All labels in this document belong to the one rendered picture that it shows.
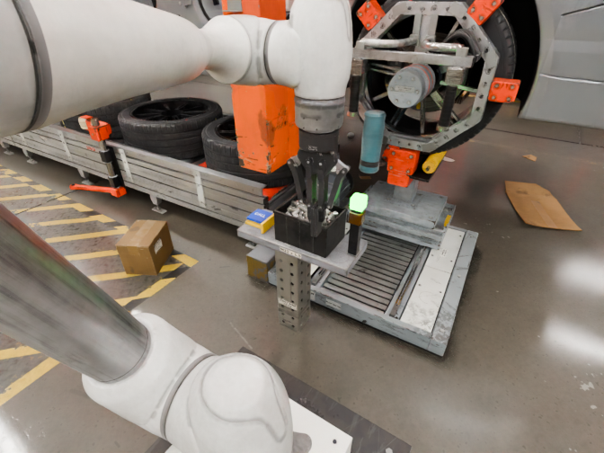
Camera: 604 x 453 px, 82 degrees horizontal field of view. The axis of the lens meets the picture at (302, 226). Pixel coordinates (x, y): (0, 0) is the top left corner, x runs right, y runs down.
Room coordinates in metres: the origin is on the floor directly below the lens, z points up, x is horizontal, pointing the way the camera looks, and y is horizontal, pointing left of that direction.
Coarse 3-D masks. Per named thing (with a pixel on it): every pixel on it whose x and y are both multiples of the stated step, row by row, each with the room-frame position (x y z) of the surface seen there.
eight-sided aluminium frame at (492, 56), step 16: (384, 16) 1.54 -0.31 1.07; (400, 16) 1.53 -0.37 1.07; (464, 16) 1.41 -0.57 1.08; (384, 32) 1.58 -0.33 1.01; (480, 32) 1.36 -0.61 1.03; (368, 48) 1.58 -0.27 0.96; (480, 48) 1.36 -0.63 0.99; (496, 48) 1.38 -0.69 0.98; (496, 64) 1.32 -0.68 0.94; (480, 80) 1.34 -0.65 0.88; (480, 96) 1.37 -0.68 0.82; (480, 112) 1.32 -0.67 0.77; (464, 128) 1.35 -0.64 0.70; (400, 144) 1.47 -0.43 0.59; (416, 144) 1.43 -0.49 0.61; (432, 144) 1.40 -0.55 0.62
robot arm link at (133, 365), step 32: (0, 224) 0.28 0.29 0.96; (0, 256) 0.26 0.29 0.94; (32, 256) 0.28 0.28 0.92; (0, 288) 0.25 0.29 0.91; (32, 288) 0.26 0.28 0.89; (64, 288) 0.29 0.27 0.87; (96, 288) 0.34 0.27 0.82; (0, 320) 0.24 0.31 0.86; (32, 320) 0.26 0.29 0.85; (64, 320) 0.27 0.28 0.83; (96, 320) 0.30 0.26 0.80; (128, 320) 0.34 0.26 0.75; (160, 320) 0.41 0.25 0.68; (64, 352) 0.27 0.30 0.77; (96, 352) 0.29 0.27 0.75; (128, 352) 0.32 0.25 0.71; (160, 352) 0.35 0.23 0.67; (192, 352) 0.39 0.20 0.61; (96, 384) 0.30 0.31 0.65; (128, 384) 0.30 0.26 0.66; (160, 384) 0.31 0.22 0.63; (128, 416) 0.29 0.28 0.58; (160, 416) 0.29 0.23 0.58
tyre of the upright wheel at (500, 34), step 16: (400, 0) 1.60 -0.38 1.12; (416, 0) 1.56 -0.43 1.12; (432, 0) 1.53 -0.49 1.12; (448, 0) 1.51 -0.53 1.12; (464, 0) 1.48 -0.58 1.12; (496, 16) 1.42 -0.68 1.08; (368, 32) 1.66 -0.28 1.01; (496, 32) 1.41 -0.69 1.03; (512, 32) 1.50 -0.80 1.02; (512, 48) 1.39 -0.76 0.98; (512, 64) 1.39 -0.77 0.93; (496, 112) 1.40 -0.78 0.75; (480, 128) 1.39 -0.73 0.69; (448, 144) 1.45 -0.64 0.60
